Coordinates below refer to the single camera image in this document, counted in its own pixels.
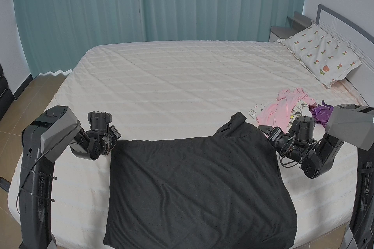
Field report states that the black chest of drawers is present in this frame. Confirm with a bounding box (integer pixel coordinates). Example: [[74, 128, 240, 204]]
[[0, 64, 14, 123]]

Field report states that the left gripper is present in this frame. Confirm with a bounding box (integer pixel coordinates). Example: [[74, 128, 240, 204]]
[[108, 124, 122, 142]]

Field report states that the white printed pillow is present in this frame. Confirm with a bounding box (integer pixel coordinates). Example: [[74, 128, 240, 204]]
[[281, 23, 363, 88]]

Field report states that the black polo shirt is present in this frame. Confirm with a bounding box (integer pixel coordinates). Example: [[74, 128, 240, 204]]
[[103, 112, 298, 249]]

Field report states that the bed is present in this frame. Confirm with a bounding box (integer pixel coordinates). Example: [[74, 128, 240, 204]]
[[7, 4, 374, 249]]

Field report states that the white printed garment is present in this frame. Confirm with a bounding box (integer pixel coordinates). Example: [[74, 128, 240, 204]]
[[248, 101, 311, 130]]

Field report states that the grey bedside table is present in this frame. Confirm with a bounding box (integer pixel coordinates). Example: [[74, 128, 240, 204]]
[[270, 12, 315, 43]]

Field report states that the pink garment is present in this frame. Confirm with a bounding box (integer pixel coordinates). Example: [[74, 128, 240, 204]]
[[257, 88, 318, 129]]

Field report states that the black cable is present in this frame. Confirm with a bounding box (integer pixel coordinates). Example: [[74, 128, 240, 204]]
[[16, 122, 83, 213], [279, 151, 302, 168]]

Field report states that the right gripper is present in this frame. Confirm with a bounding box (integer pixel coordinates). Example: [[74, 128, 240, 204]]
[[266, 126, 289, 151]]

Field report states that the purple garment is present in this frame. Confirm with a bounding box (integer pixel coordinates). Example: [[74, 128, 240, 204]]
[[309, 99, 335, 127]]

